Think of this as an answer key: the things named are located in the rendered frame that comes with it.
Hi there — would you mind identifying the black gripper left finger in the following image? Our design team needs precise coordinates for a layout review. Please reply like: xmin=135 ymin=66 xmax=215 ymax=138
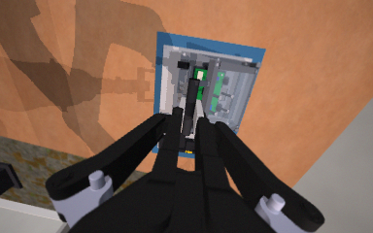
xmin=45 ymin=97 xmax=186 ymax=233

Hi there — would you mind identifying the green circuit board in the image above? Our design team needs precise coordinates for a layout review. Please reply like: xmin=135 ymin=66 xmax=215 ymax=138
xmin=194 ymin=69 xmax=208 ymax=100

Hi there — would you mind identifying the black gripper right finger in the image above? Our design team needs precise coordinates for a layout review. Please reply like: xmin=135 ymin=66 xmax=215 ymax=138
xmin=193 ymin=99 xmax=324 ymax=233

